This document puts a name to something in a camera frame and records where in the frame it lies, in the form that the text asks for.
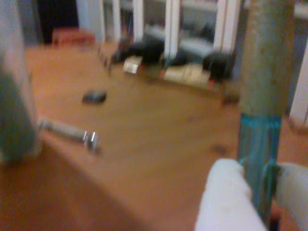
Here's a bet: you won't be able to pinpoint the silver metallic cylindrical object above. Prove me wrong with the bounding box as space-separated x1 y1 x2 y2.
37 115 102 155

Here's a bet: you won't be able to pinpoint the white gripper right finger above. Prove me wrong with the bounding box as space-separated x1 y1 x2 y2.
272 162 308 231

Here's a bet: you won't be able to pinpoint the reddish brown stool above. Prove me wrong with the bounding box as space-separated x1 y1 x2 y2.
51 27 96 48

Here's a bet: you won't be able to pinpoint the white window frames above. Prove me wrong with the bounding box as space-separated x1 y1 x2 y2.
79 0 308 128

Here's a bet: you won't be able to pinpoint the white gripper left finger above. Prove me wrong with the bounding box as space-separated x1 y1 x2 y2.
194 158 268 231

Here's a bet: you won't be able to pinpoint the white mug with green-blue pattern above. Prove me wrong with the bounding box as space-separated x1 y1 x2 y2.
0 0 44 163

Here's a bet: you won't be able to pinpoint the black bag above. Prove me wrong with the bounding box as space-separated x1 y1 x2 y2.
113 38 235 80

